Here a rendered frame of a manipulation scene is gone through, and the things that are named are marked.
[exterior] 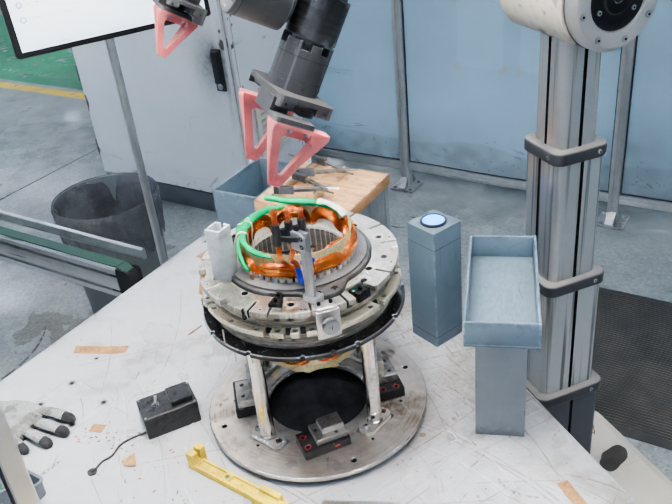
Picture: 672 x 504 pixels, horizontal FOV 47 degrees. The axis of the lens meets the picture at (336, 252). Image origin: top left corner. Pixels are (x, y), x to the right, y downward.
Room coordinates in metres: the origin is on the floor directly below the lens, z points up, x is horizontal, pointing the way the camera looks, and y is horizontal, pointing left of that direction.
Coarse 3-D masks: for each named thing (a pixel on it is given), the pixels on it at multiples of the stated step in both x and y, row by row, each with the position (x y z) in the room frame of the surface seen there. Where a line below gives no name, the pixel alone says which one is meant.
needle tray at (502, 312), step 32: (480, 256) 1.12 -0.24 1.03; (512, 256) 1.11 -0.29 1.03; (480, 288) 1.02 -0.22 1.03; (512, 288) 1.01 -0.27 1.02; (480, 320) 0.94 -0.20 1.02; (512, 320) 0.93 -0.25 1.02; (480, 352) 0.95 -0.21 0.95; (512, 352) 0.94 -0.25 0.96; (480, 384) 0.95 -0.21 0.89; (512, 384) 0.94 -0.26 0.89; (480, 416) 0.95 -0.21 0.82; (512, 416) 0.94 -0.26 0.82
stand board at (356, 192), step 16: (320, 176) 1.42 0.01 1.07; (352, 176) 1.41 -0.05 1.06; (368, 176) 1.40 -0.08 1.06; (384, 176) 1.39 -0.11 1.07; (272, 192) 1.37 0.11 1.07; (304, 192) 1.36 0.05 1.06; (336, 192) 1.34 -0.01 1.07; (352, 192) 1.33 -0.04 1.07; (368, 192) 1.33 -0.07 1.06; (256, 208) 1.34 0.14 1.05; (352, 208) 1.27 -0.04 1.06
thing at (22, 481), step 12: (0, 408) 0.81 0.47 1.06; (0, 420) 0.81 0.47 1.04; (0, 432) 0.81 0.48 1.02; (0, 444) 0.80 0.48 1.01; (12, 444) 0.81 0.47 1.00; (0, 456) 0.80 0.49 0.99; (12, 456) 0.81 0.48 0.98; (12, 468) 0.81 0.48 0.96; (24, 468) 0.81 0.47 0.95; (12, 480) 0.80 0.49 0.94; (24, 480) 0.81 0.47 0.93; (12, 492) 0.80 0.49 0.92; (24, 492) 0.81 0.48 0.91; (36, 492) 0.82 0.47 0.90
